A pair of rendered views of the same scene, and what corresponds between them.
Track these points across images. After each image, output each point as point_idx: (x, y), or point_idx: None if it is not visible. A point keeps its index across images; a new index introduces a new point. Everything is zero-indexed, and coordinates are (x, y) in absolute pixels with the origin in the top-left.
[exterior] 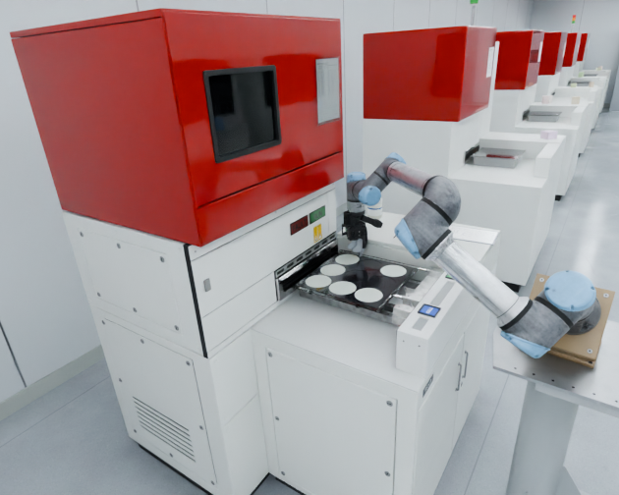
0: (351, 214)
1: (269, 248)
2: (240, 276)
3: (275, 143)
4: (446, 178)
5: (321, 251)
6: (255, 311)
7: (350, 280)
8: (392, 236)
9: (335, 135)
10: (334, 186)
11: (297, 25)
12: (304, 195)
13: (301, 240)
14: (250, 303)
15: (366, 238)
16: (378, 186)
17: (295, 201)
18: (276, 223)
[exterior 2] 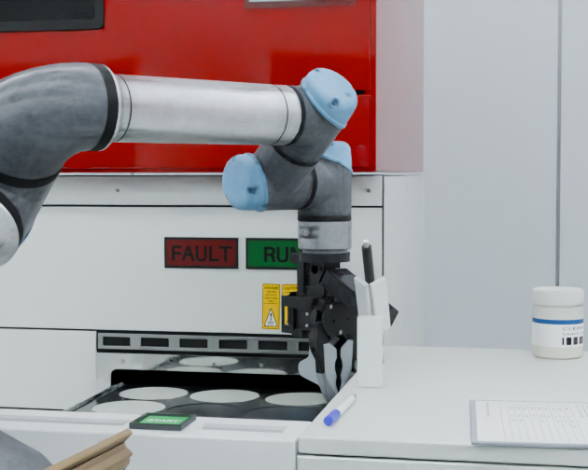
0: (298, 256)
1: (88, 269)
2: None
3: (82, 25)
4: (74, 63)
5: (284, 364)
6: (25, 395)
7: (175, 409)
8: (415, 372)
9: (329, 43)
10: (377, 200)
11: None
12: (180, 169)
13: (206, 296)
14: (10, 366)
15: (315, 338)
16: (260, 156)
17: (191, 188)
18: (118, 218)
